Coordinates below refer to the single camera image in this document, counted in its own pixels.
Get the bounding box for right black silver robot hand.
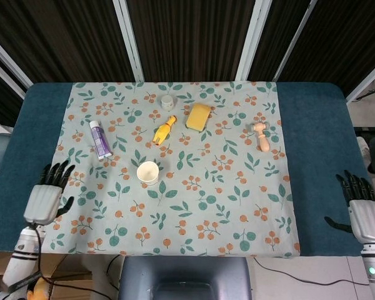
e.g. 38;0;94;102
324;169;375;244

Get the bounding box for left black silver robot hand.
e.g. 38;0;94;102
23;161;76;224

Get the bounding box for white paper cup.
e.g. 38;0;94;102
136;161;160;186

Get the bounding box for brown cardboard box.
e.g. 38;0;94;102
0;249;93;300

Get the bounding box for purple toothpaste tube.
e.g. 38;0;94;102
89;120;114;162

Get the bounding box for yellow plush toy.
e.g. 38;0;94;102
26;277;51;300

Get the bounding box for dark slatted partition panel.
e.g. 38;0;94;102
0;31;34;128
248;0;316;83
120;0;265;83
0;0;144;84
274;0;375;104

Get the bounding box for wooden massage hammer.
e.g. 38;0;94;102
249;121;274;153

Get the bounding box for yellow rubber chicken toy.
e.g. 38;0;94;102
152;114;178;147

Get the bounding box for grey robot torso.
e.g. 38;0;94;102
117;256;254;300

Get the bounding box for small white jar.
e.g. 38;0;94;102
161;95;177;111

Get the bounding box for floral fruit print tablecloth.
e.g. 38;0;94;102
48;81;301;260

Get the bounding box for yellow sponge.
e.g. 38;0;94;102
186;102;213;133

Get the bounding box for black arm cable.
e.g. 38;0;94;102
31;222;51;285

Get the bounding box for black printed cable strap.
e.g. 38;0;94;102
8;271;42;291

